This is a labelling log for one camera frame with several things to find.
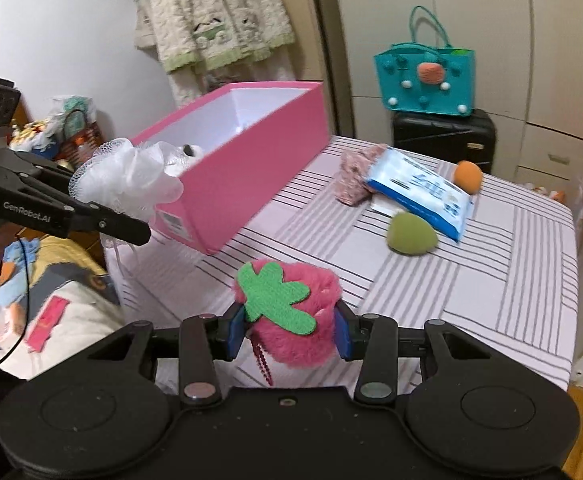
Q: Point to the white mesh bath sponge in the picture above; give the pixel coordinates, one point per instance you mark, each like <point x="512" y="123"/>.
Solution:
<point x="127" y="178"/>

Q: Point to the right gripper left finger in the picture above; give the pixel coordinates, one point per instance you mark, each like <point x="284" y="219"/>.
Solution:
<point x="203" y="340"/>

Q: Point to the pink plush strawberry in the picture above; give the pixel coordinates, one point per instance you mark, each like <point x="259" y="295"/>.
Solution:
<point x="290" y="312"/>

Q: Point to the teal felt handbag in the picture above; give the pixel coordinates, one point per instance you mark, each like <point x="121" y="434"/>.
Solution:
<point x="418" y="78"/>

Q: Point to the cream fleece jacket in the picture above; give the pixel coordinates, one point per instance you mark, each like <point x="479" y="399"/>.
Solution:
<point x="203" y="44"/>

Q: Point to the pink floral scrunchie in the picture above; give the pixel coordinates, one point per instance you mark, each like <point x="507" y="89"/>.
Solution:
<point x="350" y="187"/>

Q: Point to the colourful bedding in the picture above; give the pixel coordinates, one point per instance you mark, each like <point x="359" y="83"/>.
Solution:
<point x="55" y="301"/>

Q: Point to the cluttered shelf items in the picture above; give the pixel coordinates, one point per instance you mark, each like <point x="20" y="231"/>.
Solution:
<point x="70" y="133"/>

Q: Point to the floral gift bag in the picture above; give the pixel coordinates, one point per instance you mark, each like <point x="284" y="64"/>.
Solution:
<point x="556" y="196"/>

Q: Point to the beige wardrobe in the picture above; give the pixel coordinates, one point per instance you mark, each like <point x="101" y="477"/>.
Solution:
<point x="529" y="71"/>

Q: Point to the orange makeup sponge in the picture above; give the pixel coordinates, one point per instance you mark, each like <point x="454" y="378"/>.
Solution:
<point x="468" y="176"/>

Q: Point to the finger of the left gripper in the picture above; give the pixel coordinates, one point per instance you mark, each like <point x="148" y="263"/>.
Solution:
<point x="46" y="171"/>
<point x="31" y="204"/>

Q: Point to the blue wet wipes pack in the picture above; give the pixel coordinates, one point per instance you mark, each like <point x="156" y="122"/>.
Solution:
<point x="422" y="191"/>

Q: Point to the green makeup sponge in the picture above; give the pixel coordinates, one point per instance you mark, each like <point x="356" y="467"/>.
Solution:
<point x="410" y="235"/>

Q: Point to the white brown plush dog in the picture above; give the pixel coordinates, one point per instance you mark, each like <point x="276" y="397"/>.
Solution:
<point x="178" y="159"/>

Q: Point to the striped pink tablecloth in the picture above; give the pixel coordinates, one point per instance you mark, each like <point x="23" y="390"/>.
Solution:
<point x="511" y="280"/>

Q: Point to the pink cardboard box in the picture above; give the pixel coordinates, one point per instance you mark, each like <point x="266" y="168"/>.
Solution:
<point x="255" y="137"/>

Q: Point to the flat white packet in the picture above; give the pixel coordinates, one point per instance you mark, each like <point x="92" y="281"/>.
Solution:
<point x="385" y="205"/>

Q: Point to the black suitcase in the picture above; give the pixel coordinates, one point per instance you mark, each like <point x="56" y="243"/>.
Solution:
<point x="449" y="138"/>

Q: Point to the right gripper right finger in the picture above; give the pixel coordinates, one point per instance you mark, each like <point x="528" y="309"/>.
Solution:
<point x="371" y="339"/>

